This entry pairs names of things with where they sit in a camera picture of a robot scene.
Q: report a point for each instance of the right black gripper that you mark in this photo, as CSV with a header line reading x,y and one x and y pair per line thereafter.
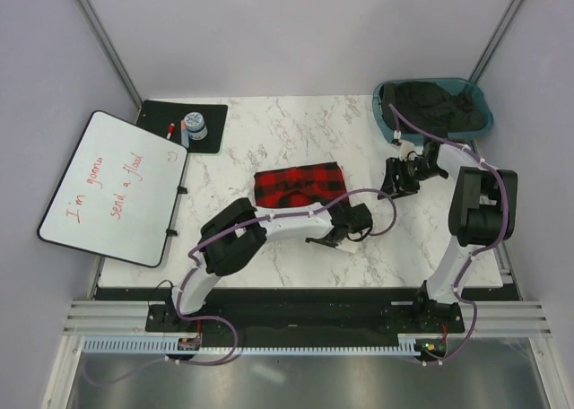
x,y
395,189

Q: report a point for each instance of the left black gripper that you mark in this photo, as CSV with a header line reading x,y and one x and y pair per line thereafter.
x,y
334,245

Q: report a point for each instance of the red black plaid shirt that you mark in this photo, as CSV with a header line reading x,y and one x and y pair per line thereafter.
x,y
299,186

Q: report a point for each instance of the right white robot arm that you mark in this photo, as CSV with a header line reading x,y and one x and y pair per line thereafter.
x,y
482,214

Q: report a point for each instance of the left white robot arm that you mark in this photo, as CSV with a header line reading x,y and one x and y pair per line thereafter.
x,y
231,239

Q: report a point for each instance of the teal plastic bin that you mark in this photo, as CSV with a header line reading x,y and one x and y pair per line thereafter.
x,y
486,117

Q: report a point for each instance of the black clothing in bin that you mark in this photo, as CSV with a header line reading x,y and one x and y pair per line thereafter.
x,y
430,106

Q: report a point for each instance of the white blue lidded jar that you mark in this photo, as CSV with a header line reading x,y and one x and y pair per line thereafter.
x,y
195,126

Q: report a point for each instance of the blue orange eraser stick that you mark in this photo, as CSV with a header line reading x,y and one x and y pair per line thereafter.
x,y
184,134

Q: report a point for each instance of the red whiteboard marker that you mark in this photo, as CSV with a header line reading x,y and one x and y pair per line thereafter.
x,y
171,130

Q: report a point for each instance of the black mat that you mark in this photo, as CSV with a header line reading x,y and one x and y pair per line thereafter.
x,y
157,116

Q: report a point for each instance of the white dry erase board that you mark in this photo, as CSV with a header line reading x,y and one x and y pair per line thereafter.
x,y
117,195

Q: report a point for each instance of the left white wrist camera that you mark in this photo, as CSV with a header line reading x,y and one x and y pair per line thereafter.
x,y
349,247

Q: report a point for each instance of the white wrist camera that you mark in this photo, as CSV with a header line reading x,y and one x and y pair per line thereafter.
x,y
406,148
349,247

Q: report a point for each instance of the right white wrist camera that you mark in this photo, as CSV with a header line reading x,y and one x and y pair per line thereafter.
x,y
406,148

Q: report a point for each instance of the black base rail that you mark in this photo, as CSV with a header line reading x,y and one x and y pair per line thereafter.
x,y
310,318

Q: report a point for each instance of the light blue cable duct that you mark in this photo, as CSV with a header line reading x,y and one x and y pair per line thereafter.
x,y
180,345

